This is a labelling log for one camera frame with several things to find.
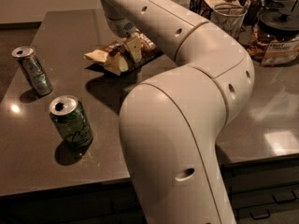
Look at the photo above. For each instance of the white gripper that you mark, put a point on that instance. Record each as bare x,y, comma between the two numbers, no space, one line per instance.
121,27

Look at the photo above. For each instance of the brown chip bag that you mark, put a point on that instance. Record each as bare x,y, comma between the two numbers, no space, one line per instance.
117,60

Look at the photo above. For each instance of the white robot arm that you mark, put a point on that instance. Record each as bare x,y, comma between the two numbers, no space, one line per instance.
169,123

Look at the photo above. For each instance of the green soda can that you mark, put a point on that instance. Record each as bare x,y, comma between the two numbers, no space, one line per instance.
69,118

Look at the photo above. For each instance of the silver blue soda can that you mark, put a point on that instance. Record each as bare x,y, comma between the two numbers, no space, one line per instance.
32,69

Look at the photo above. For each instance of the glass snack jar black lid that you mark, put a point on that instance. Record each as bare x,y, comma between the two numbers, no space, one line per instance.
275,38

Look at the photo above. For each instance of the wire mesh cup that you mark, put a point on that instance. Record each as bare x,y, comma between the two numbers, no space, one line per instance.
229,17

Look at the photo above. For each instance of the black drawer handle right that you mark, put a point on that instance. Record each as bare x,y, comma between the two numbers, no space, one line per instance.
284,197

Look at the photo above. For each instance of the black drawer handle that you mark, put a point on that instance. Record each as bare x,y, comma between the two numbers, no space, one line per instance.
284,197
258,214

